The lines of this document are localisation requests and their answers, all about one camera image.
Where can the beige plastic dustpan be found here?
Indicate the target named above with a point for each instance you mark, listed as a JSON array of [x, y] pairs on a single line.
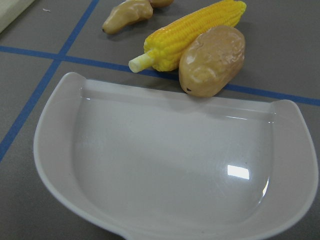
[[150, 164]]

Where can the tan toy ginger root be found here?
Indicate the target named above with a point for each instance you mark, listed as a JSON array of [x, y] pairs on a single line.
[[130, 12]]

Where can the yellow toy corn cob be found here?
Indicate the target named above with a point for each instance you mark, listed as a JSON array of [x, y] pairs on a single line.
[[164, 47]]

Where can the wooden cutting board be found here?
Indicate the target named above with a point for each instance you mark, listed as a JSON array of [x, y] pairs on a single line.
[[10, 10]]

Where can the brown toy potato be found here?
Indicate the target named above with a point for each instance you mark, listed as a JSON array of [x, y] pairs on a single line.
[[212, 60]]

